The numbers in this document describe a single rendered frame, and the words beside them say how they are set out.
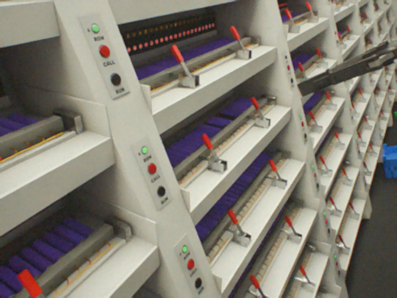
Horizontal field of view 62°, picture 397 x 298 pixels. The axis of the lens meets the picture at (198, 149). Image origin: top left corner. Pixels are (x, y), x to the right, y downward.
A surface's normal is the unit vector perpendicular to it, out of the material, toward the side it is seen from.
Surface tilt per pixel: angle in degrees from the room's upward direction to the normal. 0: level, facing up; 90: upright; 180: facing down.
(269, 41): 90
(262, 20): 90
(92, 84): 90
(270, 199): 21
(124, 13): 111
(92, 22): 90
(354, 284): 0
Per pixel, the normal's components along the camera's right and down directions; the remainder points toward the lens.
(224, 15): -0.52, 0.42
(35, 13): 0.85, 0.25
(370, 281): -0.32, -0.90
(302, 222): -0.01, -0.87
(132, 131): 0.79, -0.08
